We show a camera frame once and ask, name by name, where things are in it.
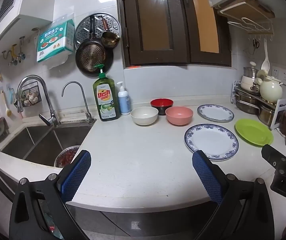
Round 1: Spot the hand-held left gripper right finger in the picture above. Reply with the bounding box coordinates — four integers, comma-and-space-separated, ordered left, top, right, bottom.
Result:
192, 150, 276, 240

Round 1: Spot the small copper saucepan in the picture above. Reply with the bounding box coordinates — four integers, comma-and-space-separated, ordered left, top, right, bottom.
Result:
101, 17, 120, 48

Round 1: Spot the wooden cutting board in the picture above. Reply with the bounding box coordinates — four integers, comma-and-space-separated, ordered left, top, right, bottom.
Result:
216, 0, 276, 19

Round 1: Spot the steel sink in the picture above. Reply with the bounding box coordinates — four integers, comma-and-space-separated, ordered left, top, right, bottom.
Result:
0, 124, 93, 168

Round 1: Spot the grey base cabinet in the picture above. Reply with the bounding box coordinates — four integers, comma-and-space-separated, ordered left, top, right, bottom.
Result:
66, 201, 219, 240

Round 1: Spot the round perforated steamer plate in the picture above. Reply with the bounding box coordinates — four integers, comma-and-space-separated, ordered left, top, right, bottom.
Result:
74, 12, 121, 52

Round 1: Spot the large blue floral plate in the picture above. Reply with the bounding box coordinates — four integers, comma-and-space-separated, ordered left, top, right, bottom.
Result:
184, 123, 239, 161

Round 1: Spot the metal wall hook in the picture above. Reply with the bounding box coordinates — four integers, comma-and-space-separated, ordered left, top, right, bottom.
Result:
18, 36, 26, 63

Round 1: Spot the white serving spoon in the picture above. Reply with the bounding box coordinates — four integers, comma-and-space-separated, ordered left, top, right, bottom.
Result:
261, 39, 270, 72

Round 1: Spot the metal colander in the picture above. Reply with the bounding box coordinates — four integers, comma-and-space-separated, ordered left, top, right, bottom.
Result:
55, 145, 81, 168

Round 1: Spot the dish brush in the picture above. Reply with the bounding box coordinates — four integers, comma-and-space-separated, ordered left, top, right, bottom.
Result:
2, 87, 12, 117

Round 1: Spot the wall shelf with cutting board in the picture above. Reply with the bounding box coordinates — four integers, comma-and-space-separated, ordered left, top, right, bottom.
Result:
219, 6, 274, 42

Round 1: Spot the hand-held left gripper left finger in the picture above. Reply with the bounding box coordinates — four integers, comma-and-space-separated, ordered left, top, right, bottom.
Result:
9, 150, 92, 240

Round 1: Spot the white pump bottle blue label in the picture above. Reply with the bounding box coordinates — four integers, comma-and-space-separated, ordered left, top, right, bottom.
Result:
116, 81, 131, 116

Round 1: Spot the paper towel pack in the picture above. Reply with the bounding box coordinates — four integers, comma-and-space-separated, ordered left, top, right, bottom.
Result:
36, 19, 75, 68

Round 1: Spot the steel pot with knob lid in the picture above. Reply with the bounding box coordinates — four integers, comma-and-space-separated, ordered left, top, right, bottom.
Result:
243, 62, 259, 79

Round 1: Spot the green plate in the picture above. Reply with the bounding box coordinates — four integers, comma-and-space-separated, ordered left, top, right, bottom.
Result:
235, 119, 274, 147

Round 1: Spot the small blue floral plate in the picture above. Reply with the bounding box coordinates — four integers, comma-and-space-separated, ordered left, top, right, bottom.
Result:
197, 104, 234, 123

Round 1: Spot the cream bowl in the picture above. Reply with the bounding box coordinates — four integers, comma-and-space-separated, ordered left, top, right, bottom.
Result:
130, 106, 159, 126

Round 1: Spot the small steel pot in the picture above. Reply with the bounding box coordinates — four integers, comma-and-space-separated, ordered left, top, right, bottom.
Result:
258, 104, 276, 127

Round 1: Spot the white enamel pot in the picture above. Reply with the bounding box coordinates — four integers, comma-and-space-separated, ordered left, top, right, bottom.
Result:
240, 75, 262, 93

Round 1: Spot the dark wooden window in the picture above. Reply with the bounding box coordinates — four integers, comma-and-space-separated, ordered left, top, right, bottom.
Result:
115, 0, 232, 68

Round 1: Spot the thin gooseneck faucet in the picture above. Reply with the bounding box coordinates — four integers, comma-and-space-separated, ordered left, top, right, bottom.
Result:
62, 81, 95, 124

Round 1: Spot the red and black bowl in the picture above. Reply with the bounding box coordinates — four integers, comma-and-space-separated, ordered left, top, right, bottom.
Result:
150, 98, 174, 116

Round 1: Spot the green dish soap bottle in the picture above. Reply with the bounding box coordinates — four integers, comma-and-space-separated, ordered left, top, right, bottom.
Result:
92, 64, 122, 122

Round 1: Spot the white pot rack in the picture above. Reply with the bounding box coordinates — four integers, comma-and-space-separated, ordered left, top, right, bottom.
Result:
231, 80, 286, 130

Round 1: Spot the white range hood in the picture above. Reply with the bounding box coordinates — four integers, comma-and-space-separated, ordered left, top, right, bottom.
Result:
0, 0, 59, 65

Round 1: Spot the pink bowl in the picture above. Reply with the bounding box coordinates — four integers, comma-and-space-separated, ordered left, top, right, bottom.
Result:
165, 106, 194, 126

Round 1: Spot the dark frying pan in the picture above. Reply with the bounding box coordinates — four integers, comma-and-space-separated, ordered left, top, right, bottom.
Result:
75, 15, 114, 77

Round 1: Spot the black wire basket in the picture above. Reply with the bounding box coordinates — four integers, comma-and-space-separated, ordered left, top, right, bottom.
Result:
14, 80, 42, 107

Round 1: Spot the tall steel kitchen faucet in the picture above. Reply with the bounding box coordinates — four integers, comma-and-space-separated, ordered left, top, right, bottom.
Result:
17, 74, 61, 127

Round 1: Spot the cream kettle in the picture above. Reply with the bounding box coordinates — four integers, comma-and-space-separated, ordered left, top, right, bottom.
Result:
259, 76, 283, 103

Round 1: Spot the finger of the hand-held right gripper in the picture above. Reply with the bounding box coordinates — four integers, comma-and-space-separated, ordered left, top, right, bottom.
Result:
261, 144, 286, 173

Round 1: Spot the yellow wall hook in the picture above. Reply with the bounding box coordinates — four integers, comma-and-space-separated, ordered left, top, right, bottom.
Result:
2, 44, 17, 65

